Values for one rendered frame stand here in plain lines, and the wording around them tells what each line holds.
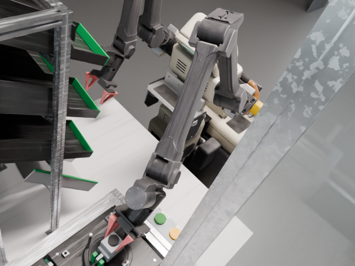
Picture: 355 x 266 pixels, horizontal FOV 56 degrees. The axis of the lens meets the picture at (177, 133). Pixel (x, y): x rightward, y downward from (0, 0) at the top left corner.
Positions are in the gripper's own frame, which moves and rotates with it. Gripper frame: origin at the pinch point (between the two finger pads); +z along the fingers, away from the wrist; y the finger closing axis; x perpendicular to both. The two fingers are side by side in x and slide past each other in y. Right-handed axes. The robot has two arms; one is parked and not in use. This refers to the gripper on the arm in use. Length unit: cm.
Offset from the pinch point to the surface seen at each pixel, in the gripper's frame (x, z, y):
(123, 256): 7.8, 4.7, 3.2
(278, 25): 402, -191, -113
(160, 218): 23.2, -5.7, 1.6
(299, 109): -62, -49, 18
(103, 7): 236, -51, -238
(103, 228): 10.8, 5.1, -7.8
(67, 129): -1.2, -13.7, -31.4
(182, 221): 39.6, -4.7, 6.2
